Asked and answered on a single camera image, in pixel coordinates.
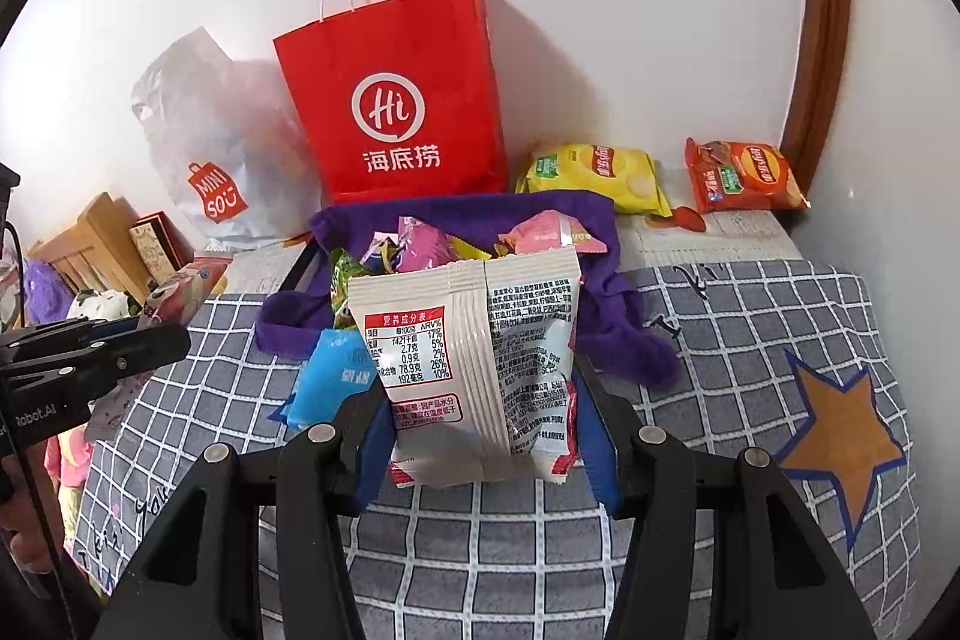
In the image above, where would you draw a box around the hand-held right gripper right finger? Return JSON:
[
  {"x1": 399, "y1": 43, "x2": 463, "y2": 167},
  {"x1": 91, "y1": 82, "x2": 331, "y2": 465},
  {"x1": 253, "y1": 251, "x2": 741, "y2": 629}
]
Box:
[{"x1": 574, "y1": 359, "x2": 878, "y2": 640}]

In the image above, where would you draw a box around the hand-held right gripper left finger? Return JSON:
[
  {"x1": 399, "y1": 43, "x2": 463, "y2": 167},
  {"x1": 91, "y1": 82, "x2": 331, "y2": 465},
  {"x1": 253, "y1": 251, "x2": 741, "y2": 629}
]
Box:
[{"x1": 90, "y1": 377, "x2": 398, "y2": 640}]

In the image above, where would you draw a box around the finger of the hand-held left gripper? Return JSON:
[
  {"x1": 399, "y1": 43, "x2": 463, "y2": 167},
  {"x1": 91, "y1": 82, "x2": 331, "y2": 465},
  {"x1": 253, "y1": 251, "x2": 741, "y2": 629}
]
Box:
[
  {"x1": 0, "y1": 323, "x2": 192, "y2": 395},
  {"x1": 0, "y1": 319, "x2": 155, "y2": 362}
]

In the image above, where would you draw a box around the purple fabric bag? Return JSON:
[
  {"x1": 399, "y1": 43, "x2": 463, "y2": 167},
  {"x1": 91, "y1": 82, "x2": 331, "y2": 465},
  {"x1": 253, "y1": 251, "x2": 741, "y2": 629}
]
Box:
[{"x1": 255, "y1": 194, "x2": 682, "y2": 397}]

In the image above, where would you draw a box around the white packet with red label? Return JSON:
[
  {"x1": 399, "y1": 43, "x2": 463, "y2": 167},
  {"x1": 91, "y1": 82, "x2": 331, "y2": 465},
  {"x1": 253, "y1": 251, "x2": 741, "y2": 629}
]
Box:
[{"x1": 347, "y1": 242, "x2": 582, "y2": 489}]

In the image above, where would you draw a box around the pink peach snack packet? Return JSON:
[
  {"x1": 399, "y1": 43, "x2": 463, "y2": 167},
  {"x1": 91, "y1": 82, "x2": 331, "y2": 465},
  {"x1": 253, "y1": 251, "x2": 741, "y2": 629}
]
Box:
[{"x1": 497, "y1": 210, "x2": 608, "y2": 256}]

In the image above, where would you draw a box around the person's left hand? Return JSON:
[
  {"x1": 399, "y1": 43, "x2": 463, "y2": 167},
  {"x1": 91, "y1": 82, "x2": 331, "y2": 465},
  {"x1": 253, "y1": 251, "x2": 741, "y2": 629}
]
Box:
[{"x1": 0, "y1": 501, "x2": 44, "y2": 573}]

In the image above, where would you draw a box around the white polka dot cloth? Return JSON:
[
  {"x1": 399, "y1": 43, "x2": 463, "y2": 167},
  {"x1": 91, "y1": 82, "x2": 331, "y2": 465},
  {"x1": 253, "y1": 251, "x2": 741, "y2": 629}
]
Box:
[{"x1": 69, "y1": 287, "x2": 147, "y2": 322}]

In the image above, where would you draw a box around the colourful patterned pouch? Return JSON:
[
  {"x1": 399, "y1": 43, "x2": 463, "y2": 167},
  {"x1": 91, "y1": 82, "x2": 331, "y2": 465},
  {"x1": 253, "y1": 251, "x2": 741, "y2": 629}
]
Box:
[{"x1": 139, "y1": 254, "x2": 233, "y2": 330}]

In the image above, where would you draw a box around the purple plush toy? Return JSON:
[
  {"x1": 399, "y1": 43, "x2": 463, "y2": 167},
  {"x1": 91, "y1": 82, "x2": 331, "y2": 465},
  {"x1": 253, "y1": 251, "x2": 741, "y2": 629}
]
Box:
[{"x1": 22, "y1": 260, "x2": 76, "y2": 326}]

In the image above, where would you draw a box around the blue tissue pack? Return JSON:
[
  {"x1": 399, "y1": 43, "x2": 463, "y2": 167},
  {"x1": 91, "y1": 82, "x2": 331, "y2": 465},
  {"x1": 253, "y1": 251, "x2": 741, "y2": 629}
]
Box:
[{"x1": 285, "y1": 329, "x2": 380, "y2": 429}]

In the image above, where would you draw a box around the brown patterned box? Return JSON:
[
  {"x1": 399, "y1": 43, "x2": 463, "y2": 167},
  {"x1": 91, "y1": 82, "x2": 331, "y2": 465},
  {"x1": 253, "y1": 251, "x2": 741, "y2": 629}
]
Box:
[{"x1": 129, "y1": 211, "x2": 197, "y2": 281}]

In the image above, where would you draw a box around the green snack packet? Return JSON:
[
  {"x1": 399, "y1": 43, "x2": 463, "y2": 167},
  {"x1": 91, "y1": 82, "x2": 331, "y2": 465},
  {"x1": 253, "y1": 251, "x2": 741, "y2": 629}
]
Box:
[{"x1": 330, "y1": 246, "x2": 362, "y2": 327}]

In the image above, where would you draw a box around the white plastic shopping bag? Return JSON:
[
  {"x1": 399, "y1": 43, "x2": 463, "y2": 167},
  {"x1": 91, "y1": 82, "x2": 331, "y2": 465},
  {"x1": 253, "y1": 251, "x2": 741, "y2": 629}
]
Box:
[{"x1": 129, "y1": 26, "x2": 323, "y2": 255}]

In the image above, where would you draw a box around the grey checked blanket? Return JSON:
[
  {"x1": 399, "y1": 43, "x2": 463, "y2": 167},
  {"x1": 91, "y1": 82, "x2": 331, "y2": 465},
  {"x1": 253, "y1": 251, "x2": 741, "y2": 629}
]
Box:
[{"x1": 64, "y1": 257, "x2": 920, "y2": 640}]

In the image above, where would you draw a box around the magenta snack packet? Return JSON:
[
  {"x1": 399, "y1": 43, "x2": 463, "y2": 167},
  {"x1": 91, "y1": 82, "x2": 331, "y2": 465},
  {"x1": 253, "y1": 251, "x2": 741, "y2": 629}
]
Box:
[{"x1": 395, "y1": 216, "x2": 455, "y2": 274}]

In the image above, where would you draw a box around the white printed paper sheet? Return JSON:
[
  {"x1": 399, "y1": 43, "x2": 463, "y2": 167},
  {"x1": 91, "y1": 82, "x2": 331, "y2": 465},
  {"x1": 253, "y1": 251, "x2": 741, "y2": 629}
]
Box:
[{"x1": 615, "y1": 206, "x2": 815, "y2": 270}]

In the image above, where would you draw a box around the yellow chips bag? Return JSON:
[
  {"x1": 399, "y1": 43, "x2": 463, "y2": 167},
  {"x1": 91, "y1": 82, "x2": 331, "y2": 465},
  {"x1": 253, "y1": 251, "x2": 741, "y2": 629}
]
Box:
[{"x1": 514, "y1": 141, "x2": 672, "y2": 217}]

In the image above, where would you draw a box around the orange chips bag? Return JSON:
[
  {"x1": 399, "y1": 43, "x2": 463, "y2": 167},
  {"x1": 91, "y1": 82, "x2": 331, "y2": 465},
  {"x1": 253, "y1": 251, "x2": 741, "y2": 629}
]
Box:
[{"x1": 682, "y1": 137, "x2": 811, "y2": 215}]

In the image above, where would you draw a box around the red paper bag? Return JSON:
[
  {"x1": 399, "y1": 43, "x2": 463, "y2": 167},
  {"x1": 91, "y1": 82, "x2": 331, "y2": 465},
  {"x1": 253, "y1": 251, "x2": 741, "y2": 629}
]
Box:
[{"x1": 271, "y1": 0, "x2": 511, "y2": 206}]

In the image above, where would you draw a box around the brown wooden door frame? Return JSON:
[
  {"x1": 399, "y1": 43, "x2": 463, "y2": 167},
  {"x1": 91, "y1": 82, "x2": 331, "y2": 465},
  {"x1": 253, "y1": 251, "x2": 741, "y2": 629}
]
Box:
[{"x1": 776, "y1": 0, "x2": 852, "y2": 187}]

